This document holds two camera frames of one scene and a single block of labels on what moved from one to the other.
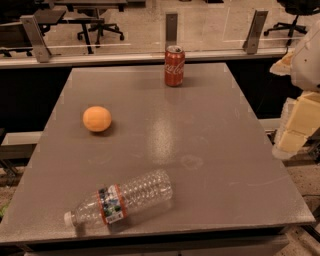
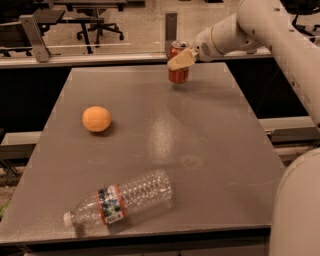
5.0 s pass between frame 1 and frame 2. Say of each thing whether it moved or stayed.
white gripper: moved
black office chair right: stayed
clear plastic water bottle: stayed
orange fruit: stayed
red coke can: moved
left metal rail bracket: stayed
